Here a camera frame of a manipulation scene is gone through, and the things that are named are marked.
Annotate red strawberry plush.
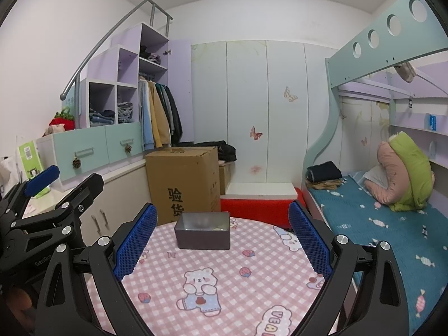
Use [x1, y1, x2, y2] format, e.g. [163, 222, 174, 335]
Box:
[48, 108, 76, 132]

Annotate tan hanging jacket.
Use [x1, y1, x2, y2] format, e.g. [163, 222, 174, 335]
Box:
[147, 80, 172, 148]

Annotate white low cabinet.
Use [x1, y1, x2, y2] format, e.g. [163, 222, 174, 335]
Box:
[21, 157, 162, 254]

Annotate dark clothes in cubby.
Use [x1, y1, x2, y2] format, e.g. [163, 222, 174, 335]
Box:
[139, 45, 162, 64]

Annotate white plastic bag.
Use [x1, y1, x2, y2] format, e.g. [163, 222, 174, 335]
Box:
[0, 156, 22, 191]

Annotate folded grey clothes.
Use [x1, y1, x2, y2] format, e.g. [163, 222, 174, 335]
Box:
[117, 102, 134, 124]

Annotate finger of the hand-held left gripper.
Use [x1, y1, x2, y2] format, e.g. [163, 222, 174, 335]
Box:
[10, 173, 105, 250]
[0, 164, 60, 225]

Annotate pink and green plush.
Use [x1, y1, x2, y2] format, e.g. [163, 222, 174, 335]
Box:
[364, 131, 437, 213]

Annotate person's left hand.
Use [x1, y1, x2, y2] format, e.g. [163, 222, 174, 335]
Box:
[3, 285, 36, 323]

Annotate red step with white top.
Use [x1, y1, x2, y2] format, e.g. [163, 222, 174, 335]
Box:
[220, 182, 308, 230]

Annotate light blue hanging shirt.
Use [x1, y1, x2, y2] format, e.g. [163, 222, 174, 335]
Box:
[139, 80, 155, 152]

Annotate green paper bag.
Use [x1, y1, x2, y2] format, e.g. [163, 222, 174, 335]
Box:
[16, 141, 54, 197]

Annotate grey metal tin box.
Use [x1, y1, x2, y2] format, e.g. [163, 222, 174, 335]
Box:
[174, 212, 232, 251]

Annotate mint bunk bed frame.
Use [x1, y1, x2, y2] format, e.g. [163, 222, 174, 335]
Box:
[303, 0, 448, 326]

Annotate blue candy print bedsheet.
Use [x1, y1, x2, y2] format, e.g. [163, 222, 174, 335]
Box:
[308, 170, 448, 335]

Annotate white wardrobe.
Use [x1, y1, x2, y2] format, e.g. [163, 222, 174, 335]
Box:
[191, 40, 334, 187]

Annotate large cardboard box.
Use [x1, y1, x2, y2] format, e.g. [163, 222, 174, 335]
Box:
[144, 146, 221, 227]

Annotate purple cubby shelf unit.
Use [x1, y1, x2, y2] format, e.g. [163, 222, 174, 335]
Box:
[74, 23, 173, 129]

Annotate folded tan clothes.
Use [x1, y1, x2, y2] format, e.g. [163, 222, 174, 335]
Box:
[308, 178, 346, 192]

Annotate purple wardrobe door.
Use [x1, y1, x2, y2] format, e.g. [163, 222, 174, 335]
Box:
[168, 38, 195, 145]

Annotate black bag behind box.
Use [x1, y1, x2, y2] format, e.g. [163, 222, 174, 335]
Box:
[194, 140, 238, 164]

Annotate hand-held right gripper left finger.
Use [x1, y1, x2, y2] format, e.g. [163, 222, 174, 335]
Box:
[33, 202, 159, 336]

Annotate small cardboard box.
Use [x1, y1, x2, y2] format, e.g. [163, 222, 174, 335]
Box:
[219, 163, 232, 195]

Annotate pink checked tablecloth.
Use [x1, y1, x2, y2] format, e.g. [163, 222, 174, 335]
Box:
[84, 215, 351, 336]

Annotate white pillow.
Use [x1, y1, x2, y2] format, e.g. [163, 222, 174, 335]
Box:
[362, 166, 391, 188]

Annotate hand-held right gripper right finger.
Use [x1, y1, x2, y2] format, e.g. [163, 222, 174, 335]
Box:
[288, 200, 411, 336]

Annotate mint drawer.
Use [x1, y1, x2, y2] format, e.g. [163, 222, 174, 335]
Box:
[105, 122, 144, 164]
[52, 129, 110, 180]

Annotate grey metal handrail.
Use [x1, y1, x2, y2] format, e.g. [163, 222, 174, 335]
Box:
[59, 0, 174, 102]

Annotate folded dark clothes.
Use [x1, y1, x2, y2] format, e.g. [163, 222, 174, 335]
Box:
[306, 161, 344, 183]

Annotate dark hanging jackets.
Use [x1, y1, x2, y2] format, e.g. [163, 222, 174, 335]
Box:
[156, 82, 183, 145]

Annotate folded blue jeans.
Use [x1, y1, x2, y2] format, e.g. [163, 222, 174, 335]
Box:
[89, 109, 116, 126]

